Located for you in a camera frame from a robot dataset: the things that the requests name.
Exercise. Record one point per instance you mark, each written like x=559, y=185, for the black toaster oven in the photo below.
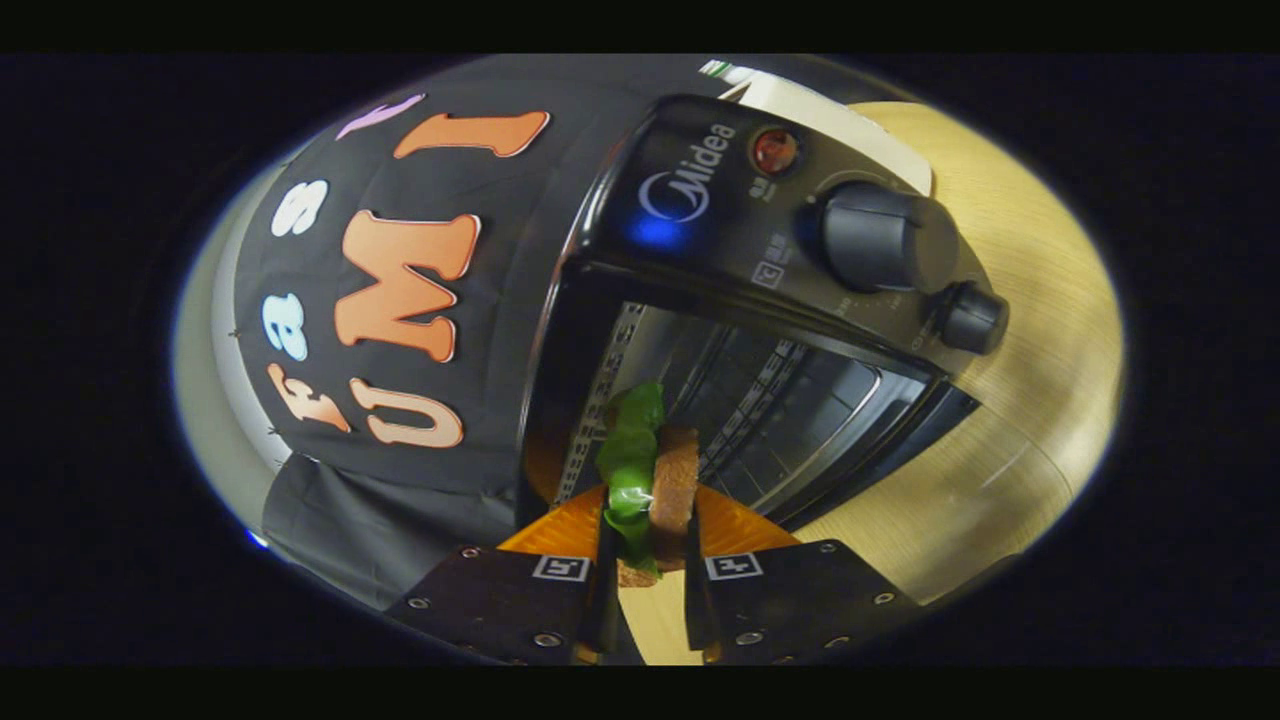
x=700, y=230

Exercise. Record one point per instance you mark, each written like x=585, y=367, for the dark grey side curtain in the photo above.
x=380, y=540

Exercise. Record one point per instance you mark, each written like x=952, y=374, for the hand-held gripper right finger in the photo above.
x=790, y=600

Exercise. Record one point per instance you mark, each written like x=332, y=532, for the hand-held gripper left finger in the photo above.
x=500, y=600

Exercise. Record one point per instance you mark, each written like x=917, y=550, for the lettuce sandwich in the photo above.
x=650, y=480

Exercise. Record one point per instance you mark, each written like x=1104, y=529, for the white pop-up toaster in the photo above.
x=850, y=125

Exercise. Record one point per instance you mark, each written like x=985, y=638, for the black backdrop cloth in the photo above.
x=510, y=200

